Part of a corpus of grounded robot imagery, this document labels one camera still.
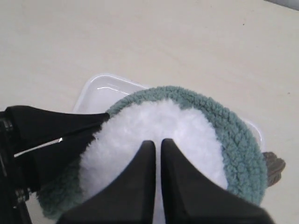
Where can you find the white snowman plush toy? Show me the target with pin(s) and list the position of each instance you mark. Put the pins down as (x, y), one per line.
(159, 163)

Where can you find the white plastic tray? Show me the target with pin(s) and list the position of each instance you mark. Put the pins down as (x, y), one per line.
(103, 91)

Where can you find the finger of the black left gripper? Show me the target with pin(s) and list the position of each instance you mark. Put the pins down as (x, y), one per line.
(33, 126)
(43, 165)

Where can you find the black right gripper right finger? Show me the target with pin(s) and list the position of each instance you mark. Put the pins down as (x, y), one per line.
(191, 198)

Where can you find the teal fleece scarf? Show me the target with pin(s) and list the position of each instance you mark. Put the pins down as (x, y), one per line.
(239, 168)

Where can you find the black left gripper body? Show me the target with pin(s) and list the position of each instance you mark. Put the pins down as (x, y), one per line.
(13, 190)

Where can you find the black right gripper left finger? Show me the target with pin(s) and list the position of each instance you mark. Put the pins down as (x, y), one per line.
(129, 199)

